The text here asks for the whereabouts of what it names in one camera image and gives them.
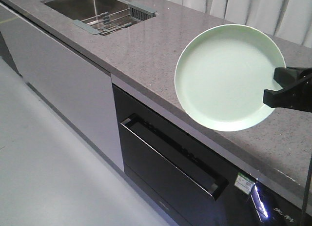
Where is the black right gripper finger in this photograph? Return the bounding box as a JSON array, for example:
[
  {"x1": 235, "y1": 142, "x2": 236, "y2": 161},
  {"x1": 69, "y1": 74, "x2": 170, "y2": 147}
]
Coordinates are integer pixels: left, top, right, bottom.
[
  {"x1": 273, "y1": 67, "x2": 312, "y2": 87},
  {"x1": 263, "y1": 79, "x2": 312, "y2": 112}
]

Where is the light green round plate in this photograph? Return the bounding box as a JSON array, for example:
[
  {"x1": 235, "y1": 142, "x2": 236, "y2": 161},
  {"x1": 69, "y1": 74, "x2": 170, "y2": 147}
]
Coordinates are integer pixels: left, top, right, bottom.
[{"x1": 175, "y1": 24, "x2": 286, "y2": 132}]

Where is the grey sink drying rack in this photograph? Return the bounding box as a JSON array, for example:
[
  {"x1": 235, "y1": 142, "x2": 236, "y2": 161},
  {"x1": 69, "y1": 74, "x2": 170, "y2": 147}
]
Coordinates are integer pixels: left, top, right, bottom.
[{"x1": 73, "y1": 2, "x2": 156, "y2": 36}]

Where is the white pleated curtain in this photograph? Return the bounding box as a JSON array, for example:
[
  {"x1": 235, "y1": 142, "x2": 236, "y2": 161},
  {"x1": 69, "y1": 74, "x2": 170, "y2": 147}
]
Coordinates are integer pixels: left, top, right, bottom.
[{"x1": 168, "y1": 0, "x2": 312, "y2": 47}]

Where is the black built-in dishwasher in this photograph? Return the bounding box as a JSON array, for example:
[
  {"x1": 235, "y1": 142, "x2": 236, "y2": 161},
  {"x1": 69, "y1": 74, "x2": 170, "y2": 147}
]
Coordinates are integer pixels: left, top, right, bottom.
[{"x1": 113, "y1": 86, "x2": 301, "y2": 226}]

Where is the grey kitchen counter cabinet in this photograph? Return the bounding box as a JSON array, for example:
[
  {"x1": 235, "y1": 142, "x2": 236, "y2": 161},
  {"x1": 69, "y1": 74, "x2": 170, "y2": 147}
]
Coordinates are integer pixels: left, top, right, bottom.
[{"x1": 0, "y1": 4, "x2": 123, "y2": 169}]

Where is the stainless steel sink basin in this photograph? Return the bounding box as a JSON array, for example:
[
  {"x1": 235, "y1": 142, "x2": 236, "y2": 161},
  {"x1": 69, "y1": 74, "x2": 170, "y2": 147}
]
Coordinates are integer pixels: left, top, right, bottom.
[{"x1": 43, "y1": 0, "x2": 135, "y2": 21}]

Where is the black camera cable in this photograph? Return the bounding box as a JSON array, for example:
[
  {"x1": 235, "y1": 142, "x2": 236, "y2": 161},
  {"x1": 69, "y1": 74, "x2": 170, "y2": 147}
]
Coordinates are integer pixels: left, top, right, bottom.
[{"x1": 299, "y1": 156, "x2": 312, "y2": 226}]

